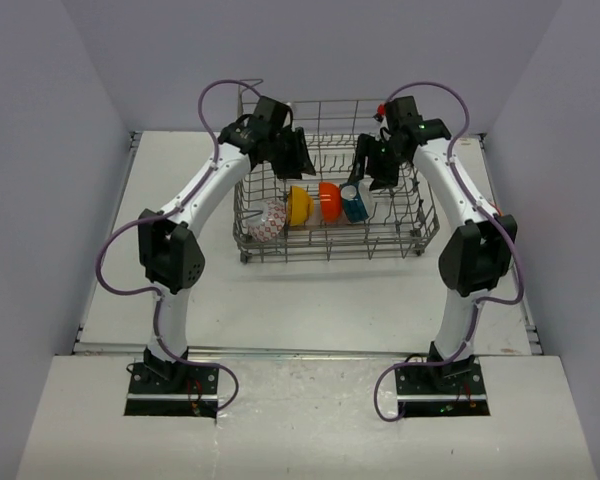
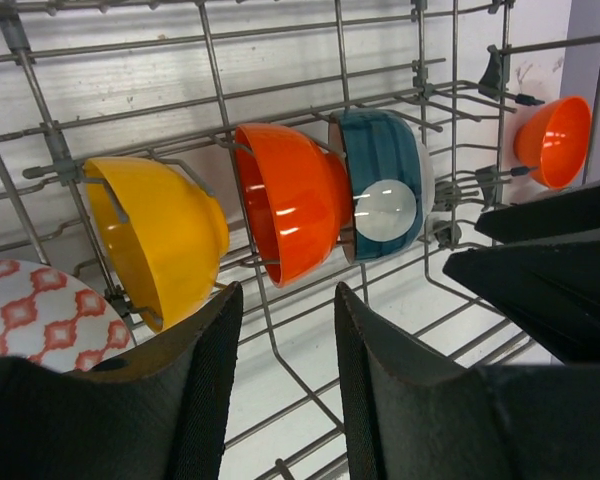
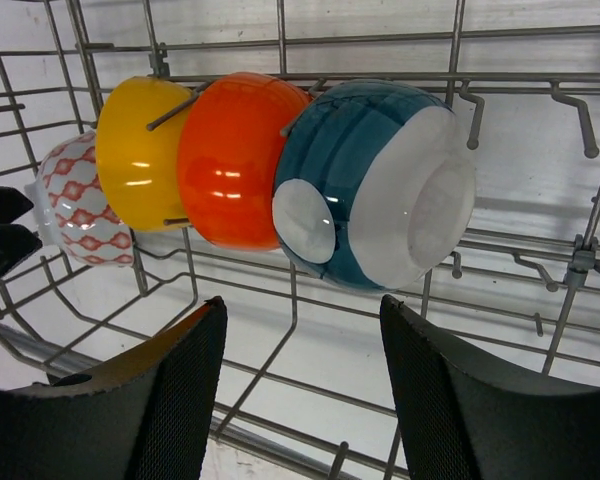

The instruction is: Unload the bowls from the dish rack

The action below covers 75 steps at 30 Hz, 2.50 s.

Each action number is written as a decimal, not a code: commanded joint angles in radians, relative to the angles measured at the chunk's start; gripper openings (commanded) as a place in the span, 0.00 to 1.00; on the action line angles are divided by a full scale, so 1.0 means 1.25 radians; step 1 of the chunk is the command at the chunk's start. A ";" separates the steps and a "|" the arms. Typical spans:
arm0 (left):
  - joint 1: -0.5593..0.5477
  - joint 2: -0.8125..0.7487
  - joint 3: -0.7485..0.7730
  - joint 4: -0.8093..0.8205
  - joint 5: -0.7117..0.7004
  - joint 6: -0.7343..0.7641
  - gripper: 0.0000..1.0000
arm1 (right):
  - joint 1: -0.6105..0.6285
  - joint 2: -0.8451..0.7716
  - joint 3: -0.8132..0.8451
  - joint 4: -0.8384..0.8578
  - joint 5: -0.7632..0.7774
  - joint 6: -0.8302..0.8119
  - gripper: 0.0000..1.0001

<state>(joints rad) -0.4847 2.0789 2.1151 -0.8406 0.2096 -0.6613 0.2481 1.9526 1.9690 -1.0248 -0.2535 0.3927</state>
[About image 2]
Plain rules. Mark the orange plastic bowl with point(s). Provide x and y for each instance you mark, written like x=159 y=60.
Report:
x=554 y=142

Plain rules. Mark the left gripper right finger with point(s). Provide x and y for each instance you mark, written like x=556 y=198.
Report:
x=412 y=413

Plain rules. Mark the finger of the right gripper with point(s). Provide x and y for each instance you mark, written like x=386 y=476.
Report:
x=550 y=290
x=569 y=211

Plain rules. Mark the yellow bowl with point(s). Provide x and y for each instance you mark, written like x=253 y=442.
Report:
x=164 y=235

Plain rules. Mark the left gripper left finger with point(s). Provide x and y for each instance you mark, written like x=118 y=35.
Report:
x=157 y=411

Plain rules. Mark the red patterned white bowl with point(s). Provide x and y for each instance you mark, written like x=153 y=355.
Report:
x=54 y=320

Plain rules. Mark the grey wire dish rack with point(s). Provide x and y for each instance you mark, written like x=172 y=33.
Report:
x=314 y=122

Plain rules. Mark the teal white bowl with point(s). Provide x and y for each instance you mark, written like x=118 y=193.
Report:
x=391 y=180

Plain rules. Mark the orange white bowl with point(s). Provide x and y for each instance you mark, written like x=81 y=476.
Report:
x=297 y=198

